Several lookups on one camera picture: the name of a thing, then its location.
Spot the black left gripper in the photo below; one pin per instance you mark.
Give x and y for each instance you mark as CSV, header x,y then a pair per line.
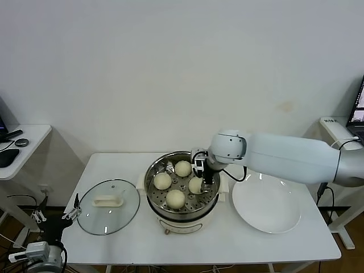
x,y
52,227

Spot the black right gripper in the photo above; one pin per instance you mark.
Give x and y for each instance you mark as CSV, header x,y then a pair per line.
x,y
209,173

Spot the white steamed baozi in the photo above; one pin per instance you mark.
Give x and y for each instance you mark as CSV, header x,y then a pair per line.
x,y
182,168
162,181
194,185
175,199

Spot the glass pot lid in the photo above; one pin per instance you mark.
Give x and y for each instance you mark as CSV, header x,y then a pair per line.
x,y
108,202

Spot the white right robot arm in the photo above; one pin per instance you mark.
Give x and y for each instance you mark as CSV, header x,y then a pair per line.
x,y
284,156

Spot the steel steamer basket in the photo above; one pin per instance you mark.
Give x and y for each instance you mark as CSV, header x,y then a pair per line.
x,y
156,196

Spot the white floor power strip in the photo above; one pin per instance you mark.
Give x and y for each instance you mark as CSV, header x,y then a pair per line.
x,y
45,188

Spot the cream electric cooker base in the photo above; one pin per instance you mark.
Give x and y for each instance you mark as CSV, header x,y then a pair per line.
x,y
182,224

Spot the white round plate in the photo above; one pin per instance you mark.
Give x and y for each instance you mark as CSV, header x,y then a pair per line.
x,y
264,207

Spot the white side table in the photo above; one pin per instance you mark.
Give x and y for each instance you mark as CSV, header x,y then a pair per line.
x,y
31,148

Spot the white table leg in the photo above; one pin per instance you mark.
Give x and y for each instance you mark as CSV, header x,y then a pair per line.
x,y
271,268
109,269

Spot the grey round disc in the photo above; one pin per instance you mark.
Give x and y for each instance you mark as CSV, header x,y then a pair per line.
x,y
22,142

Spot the black open laptop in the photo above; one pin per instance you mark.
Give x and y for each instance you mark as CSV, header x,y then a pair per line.
x,y
357,108
3,125

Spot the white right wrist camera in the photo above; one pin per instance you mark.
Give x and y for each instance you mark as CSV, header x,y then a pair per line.
x,y
199,162

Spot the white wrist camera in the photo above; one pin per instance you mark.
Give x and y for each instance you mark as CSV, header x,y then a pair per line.
x,y
199,162
34,251

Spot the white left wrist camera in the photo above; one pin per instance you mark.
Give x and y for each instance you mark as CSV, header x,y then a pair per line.
x,y
34,251

